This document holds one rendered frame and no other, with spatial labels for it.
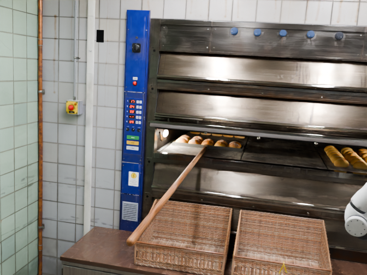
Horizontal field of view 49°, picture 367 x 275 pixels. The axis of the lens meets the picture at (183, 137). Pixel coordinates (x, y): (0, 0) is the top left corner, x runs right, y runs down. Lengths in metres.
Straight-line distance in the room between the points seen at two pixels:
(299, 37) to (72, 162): 1.82
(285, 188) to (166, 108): 0.97
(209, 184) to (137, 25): 1.19
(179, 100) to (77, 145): 0.85
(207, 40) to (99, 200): 1.41
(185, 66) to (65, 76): 0.90
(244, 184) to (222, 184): 0.15
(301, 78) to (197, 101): 0.69
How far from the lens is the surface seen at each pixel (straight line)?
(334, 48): 2.74
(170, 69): 2.77
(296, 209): 2.85
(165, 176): 2.88
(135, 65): 2.81
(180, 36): 2.79
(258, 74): 2.69
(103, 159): 3.01
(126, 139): 2.88
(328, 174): 2.80
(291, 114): 2.71
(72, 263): 2.72
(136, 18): 2.83
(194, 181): 2.84
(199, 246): 2.84
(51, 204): 3.30
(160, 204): 1.76
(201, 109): 2.74
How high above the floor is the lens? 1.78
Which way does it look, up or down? 10 degrees down
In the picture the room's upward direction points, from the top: 4 degrees clockwise
